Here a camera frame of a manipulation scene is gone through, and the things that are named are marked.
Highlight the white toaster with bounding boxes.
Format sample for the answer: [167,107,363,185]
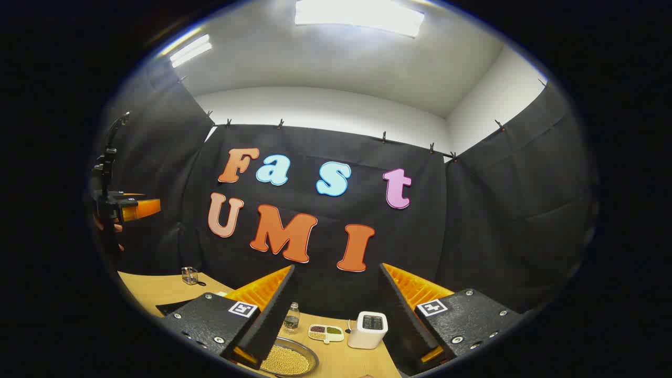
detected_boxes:
[347,311,389,350]

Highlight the small rectangular ceiling light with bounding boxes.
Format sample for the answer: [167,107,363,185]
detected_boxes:
[169,34,213,68]

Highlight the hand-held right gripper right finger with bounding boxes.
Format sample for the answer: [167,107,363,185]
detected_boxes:
[378,262,527,376]

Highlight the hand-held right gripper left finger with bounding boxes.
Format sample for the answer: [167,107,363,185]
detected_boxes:
[162,264,297,370]

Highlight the stainless steel pot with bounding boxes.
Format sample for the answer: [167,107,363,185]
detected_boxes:
[261,336,320,377]

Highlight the large rectangular ceiling light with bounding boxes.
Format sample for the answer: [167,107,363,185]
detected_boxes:
[294,0,425,38]

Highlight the black induction cooktop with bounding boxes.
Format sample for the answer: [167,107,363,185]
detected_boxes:
[155,298,203,317]

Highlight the pile of yellow soybeans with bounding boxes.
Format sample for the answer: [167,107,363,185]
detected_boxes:
[262,345,310,375]

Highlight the clear plastic water bottle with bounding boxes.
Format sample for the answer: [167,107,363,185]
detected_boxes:
[283,302,300,334]

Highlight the white divided bean dish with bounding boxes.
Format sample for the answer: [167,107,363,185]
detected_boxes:
[308,324,345,344]

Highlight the row of black cloth clips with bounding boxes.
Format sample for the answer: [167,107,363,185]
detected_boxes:
[178,76,549,163]

